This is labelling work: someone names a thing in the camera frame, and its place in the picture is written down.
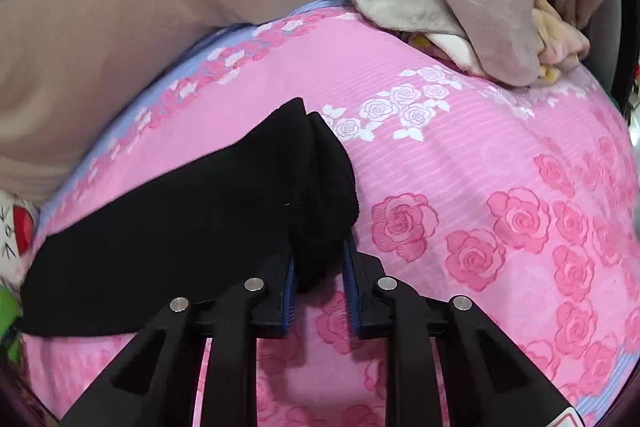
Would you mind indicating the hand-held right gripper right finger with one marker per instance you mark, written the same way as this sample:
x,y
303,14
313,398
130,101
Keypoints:
x,y
350,289

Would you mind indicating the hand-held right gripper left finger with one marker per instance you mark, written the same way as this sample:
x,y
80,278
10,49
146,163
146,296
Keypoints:
x,y
288,299

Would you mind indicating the black pants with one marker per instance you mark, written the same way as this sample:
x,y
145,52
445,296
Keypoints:
x,y
175,232

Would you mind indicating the pink floral bedsheet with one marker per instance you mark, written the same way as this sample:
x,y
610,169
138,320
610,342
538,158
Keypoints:
x,y
450,157

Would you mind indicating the white pillow with red print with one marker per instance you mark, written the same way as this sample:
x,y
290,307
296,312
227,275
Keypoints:
x,y
22,219

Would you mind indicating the green cloth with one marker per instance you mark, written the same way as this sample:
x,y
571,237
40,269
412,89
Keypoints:
x,y
7,307

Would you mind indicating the cream yellow plush cloth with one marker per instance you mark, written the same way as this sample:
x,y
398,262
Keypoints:
x,y
555,39

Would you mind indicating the beige cloth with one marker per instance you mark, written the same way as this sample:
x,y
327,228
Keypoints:
x,y
125,7

